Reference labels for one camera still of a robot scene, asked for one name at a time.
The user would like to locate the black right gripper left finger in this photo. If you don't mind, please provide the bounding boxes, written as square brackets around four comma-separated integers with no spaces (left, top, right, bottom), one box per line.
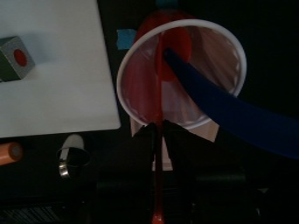
[96,122,159,224]

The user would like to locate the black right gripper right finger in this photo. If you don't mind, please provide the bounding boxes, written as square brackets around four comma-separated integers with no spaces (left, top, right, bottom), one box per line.
[163,119,259,224]

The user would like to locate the red plastic knife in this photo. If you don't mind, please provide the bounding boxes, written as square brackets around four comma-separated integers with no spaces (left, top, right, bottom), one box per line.
[151,31,165,224]

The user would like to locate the white cutting board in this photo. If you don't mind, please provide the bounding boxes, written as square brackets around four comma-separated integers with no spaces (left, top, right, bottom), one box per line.
[0,0,123,139]

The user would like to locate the grey sushi piece red centre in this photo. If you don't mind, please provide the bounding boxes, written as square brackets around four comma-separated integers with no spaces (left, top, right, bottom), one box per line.
[0,35,37,83]

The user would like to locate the small white plastic piece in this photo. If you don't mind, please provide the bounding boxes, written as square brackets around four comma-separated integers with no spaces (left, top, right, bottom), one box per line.
[60,133,85,162]

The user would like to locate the blue plastic utensil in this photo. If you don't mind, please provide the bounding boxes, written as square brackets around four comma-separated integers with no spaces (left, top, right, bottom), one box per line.
[163,47,299,161]

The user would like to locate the orange cylinder toy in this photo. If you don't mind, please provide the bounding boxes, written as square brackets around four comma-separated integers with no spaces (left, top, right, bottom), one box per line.
[0,141,24,167]

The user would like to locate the clear plastic cup white rim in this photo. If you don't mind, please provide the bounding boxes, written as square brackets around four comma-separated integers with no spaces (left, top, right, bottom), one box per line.
[116,18,248,130]

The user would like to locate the red plastic spoon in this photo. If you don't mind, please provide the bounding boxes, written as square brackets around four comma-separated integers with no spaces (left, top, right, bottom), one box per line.
[133,9,195,83]

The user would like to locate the blue tape piece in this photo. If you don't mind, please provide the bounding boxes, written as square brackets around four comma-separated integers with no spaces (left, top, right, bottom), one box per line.
[116,28,137,51]

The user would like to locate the small metal ring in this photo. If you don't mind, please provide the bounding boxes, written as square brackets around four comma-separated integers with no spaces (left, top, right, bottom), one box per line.
[56,146,92,179]

